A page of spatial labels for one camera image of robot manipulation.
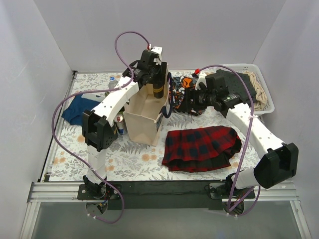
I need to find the silver top can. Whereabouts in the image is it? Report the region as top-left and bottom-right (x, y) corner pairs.
(153, 80), (164, 99)
(111, 123), (118, 140)

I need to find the blue cap Pocari bottle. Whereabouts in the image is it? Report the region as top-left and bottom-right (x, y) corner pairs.
(108, 76), (118, 90)

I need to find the beige canvas tote bag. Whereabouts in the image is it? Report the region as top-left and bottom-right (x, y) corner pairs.
(124, 82), (169, 146)

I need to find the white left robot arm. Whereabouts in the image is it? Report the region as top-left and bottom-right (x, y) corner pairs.
(82, 46), (168, 199)

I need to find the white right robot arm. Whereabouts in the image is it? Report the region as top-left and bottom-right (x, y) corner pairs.
(186, 68), (299, 198)

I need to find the orange black patterned garment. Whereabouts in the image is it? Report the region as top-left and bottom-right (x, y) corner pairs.
(169, 76), (206, 116)

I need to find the dark grey dotted cloth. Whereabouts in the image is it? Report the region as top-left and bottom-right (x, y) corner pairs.
(217, 70), (256, 106)

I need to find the beige cloth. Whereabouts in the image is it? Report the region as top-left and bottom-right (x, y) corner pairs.
(245, 71), (268, 111)

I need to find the white plastic basket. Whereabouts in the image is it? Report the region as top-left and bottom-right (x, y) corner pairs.
(224, 63), (275, 116)

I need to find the red plaid skirt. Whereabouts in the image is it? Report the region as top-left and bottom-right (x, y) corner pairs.
(162, 126), (242, 173)

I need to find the blue folded garment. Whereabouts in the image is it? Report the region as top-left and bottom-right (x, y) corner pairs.
(62, 93), (104, 126)

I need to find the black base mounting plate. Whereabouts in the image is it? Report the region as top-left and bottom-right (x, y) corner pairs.
(77, 179), (246, 211)

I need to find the floral tablecloth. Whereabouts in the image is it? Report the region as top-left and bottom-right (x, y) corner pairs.
(47, 64), (267, 182)

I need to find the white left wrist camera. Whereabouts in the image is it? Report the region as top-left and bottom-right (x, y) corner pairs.
(151, 46), (162, 65)

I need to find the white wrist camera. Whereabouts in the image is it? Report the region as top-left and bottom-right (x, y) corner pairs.
(195, 72), (207, 90)
(151, 46), (162, 65)

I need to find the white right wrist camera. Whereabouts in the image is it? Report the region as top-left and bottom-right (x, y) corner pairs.
(195, 72), (207, 90)

